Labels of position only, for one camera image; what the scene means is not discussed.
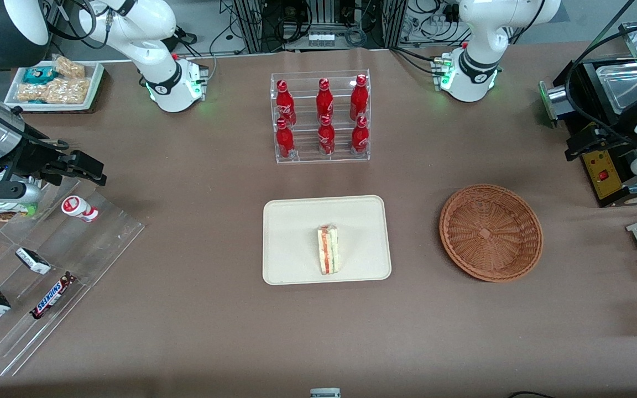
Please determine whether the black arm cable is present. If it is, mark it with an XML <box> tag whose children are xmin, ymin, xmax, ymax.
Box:
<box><xmin>564</xmin><ymin>17</ymin><xmax>637</xmax><ymax>149</ymax></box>

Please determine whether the brown Snickers bar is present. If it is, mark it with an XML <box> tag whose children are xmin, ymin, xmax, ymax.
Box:
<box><xmin>29</xmin><ymin>271</ymin><xmax>78</xmax><ymax>320</ymax></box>

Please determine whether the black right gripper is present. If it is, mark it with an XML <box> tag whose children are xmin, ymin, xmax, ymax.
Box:
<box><xmin>10</xmin><ymin>137</ymin><xmax>108</xmax><ymax>187</ymax></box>

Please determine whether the clear acrylic bottle rack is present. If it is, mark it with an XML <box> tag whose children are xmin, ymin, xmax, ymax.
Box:
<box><xmin>270</xmin><ymin>70</ymin><xmax>372</xmax><ymax>165</ymax></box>

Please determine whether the triangle sandwich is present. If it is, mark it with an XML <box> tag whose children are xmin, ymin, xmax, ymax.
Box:
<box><xmin>317</xmin><ymin>223</ymin><xmax>341</xmax><ymax>276</ymax></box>

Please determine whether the cream rectangular tray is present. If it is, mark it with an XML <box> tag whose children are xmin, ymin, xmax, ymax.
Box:
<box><xmin>262</xmin><ymin>195</ymin><xmax>393</xmax><ymax>286</ymax></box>

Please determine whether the black metal appliance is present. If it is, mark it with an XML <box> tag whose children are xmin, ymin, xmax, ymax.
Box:
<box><xmin>539</xmin><ymin>55</ymin><xmax>637</xmax><ymax>209</ymax></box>

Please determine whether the white red yogurt bottle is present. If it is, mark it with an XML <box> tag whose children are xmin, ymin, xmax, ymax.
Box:
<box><xmin>61</xmin><ymin>196</ymin><xmax>100</xmax><ymax>223</ymax></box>

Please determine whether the thin dark rod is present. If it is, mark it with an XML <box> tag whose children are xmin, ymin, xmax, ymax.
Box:
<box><xmin>587</xmin><ymin>0</ymin><xmax>637</xmax><ymax>56</ymax></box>

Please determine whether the brown wicker basket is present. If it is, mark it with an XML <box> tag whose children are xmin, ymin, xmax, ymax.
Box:
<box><xmin>439</xmin><ymin>184</ymin><xmax>544</xmax><ymax>283</ymax></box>

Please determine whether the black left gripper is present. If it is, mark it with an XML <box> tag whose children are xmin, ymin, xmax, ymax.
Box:
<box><xmin>565</xmin><ymin>123</ymin><xmax>637</xmax><ymax>162</ymax></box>

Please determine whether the red cola bottle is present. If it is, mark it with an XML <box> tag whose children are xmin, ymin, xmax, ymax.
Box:
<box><xmin>275</xmin><ymin>80</ymin><xmax>297</xmax><ymax>127</ymax></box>
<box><xmin>316</xmin><ymin>78</ymin><xmax>335</xmax><ymax>120</ymax></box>
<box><xmin>349</xmin><ymin>74</ymin><xmax>370</xmax><ymax>122</ymax></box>
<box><xmin>317</xmin><ymin>115</ymin><xmax>336</xmax><ymax>156</ymax></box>
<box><xmin>275</xmin><ymin>118</ymin><xmax>296</xmax><ymax>160</ymax></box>
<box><xmin>351</xmin><ymin>116</ymin><xmax>370</xmax><ymax>155</ymax></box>

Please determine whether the large clear cracker packet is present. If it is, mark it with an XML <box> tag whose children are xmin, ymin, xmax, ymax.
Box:
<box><xmin>17</xmin><ymin>77</ymin><xmax>92</xmax><ymax>105</ymax></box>

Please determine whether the white bottle green cap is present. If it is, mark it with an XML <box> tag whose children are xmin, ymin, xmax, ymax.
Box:
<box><xmin>0</xmin><ymin>201</ymin><xmax>39</xmax><ymax>222</ymax></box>

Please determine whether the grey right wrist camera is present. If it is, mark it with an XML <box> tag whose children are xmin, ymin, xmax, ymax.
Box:
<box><xmin>0</xmin><ymin>181</ymin><xmax>43</xmax><ymax>203</ymax></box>

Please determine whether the small clear cracker packet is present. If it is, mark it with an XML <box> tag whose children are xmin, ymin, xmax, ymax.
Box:
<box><xmin>53</xmin><ymin>55</ymin><xmax>86</xmax><ymax>80</ymax></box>

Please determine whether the clear acrylic stepped display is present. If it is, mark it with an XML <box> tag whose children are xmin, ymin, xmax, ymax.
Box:
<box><xmin>0</xmin><ymin>178</ymin><xmax>147</xmax><ymax>378</ymax></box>

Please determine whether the teal snack packet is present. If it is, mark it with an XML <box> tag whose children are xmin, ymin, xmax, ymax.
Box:
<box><xmin>22</xmin><ymin>66</ymin><xmax>60</xmax><ymax>85</ymax></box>

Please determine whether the white snack tray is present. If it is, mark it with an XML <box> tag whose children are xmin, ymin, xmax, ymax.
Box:
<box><xmin>4</xmin><ymin>60</ymin><xmax>105</xmax><ymax>113</ymax></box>

